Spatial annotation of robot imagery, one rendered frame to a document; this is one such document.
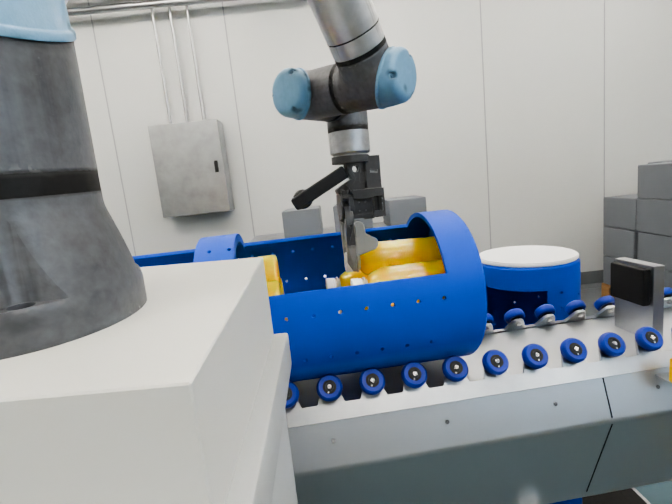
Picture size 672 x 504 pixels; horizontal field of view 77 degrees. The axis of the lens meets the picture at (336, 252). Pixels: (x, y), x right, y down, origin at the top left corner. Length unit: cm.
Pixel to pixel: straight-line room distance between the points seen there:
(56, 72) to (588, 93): 471
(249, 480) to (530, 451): 70
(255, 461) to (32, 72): 26
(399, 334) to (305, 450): 25
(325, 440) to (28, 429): 59
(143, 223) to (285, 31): 220
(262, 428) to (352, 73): 47
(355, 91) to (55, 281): 46
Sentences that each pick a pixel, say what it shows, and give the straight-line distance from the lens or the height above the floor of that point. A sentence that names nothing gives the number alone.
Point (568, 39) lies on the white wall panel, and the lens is 484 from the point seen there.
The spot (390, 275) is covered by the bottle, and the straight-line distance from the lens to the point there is 74.
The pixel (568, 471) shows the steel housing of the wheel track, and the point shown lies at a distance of 101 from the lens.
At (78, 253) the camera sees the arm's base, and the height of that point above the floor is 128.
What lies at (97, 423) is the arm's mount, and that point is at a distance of 23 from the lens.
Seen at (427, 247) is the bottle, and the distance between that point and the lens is 81.
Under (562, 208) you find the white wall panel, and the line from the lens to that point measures 471.
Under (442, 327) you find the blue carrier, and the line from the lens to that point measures 72.
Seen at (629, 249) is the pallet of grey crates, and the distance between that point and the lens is 421.
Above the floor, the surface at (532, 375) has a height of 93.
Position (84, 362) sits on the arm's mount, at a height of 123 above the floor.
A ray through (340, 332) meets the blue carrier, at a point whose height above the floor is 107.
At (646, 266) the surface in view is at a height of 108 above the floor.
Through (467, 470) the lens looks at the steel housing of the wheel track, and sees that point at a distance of 89.
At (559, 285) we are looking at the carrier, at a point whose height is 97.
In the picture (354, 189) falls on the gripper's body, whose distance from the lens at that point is 78.
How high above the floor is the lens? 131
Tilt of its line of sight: 9 degrees down
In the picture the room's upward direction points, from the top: 6 degrees counter-clockwise
